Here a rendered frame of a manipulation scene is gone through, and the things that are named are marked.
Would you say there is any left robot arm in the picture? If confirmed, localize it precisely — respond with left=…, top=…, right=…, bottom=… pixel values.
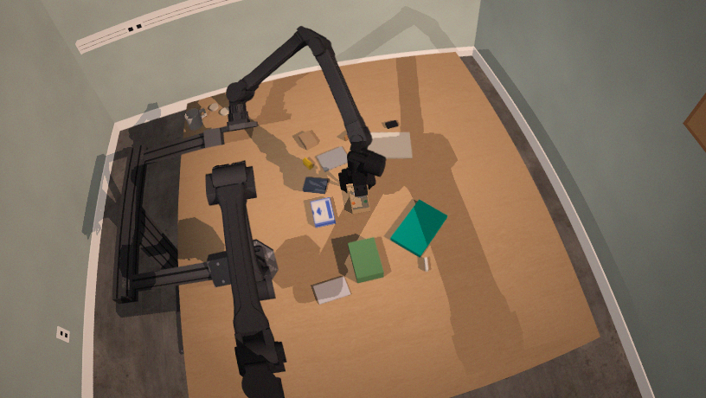
left=226, top=26, right=386, bottom=198

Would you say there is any blue and white cardboard box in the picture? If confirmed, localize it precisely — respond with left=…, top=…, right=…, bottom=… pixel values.
left=311, top=197, right=336, bottom=228

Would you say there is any teal flat rectangular block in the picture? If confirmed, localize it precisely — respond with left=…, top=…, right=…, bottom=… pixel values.
left=390, top=199, right=447, bottom=257

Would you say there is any green rectangular block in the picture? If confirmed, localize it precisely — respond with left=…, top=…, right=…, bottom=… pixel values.
left=348, top=237, right=384, bottom=284

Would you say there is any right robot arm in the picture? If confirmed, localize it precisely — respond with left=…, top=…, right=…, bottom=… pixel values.
left=205, top=162, right=286, bottom=398

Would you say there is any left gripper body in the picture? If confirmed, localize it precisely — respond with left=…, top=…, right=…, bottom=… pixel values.
left=338, top=167, right=376, bottom=186

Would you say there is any dark grey mug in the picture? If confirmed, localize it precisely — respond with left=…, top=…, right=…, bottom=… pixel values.
left=184, top=108, right=207, bottom=131

